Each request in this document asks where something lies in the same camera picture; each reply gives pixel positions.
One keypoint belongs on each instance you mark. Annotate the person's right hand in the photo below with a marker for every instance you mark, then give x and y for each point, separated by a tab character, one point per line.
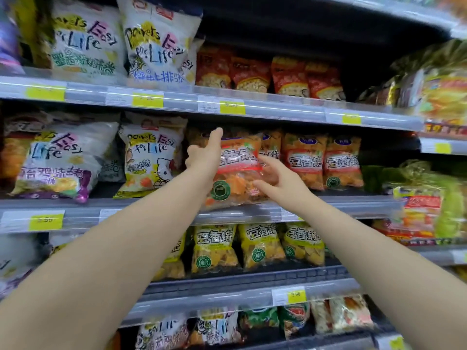
288	189

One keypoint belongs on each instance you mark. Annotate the person's left hand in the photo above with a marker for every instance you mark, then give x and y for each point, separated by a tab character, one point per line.
206	156

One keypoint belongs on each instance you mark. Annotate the green shrimp print bag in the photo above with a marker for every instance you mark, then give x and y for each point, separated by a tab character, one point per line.
294	320

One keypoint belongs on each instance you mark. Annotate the yellow gift pack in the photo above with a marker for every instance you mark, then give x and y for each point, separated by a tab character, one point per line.
438	91

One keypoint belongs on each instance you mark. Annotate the purple chip bag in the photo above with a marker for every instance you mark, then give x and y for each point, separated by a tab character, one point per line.
9	40

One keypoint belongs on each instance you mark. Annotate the red panda print bag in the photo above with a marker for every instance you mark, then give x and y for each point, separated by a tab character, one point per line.
324	83
251	76
213	69
290	78

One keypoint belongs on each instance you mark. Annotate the grey store shelving unit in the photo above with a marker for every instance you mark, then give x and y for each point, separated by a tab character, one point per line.
292	112

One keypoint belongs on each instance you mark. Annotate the green yellow bag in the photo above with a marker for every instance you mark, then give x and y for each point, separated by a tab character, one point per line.
450	215

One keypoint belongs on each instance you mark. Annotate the row of yellow snack packets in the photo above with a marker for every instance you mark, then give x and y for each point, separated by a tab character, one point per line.
215	247

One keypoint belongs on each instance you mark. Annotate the pale prawn cracker bag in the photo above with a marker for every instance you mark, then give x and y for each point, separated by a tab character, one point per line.
320	317
350	313

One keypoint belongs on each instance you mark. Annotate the yellow white chip bag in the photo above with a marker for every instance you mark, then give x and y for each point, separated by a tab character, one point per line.
36	29

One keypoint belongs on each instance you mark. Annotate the green blue bag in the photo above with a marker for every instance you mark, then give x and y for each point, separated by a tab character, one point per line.
259	318

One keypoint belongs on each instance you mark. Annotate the white chips bag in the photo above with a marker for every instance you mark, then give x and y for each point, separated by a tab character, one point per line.
149	164
62	164
87	43

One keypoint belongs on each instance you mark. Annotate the person's left forearm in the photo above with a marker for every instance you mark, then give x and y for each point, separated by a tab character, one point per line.
91	266

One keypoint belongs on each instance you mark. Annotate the person's right forearm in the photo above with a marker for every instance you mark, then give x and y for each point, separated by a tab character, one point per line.
386	262

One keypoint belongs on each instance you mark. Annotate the red yellow multipack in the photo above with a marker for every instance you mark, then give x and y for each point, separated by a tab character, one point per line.
416	211

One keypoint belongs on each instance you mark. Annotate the gold brown pack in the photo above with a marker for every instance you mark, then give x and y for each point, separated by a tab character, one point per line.
377	94

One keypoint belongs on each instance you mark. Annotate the white printed snack package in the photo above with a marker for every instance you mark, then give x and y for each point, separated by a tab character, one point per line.
91	118
18	266
191	63
164	120

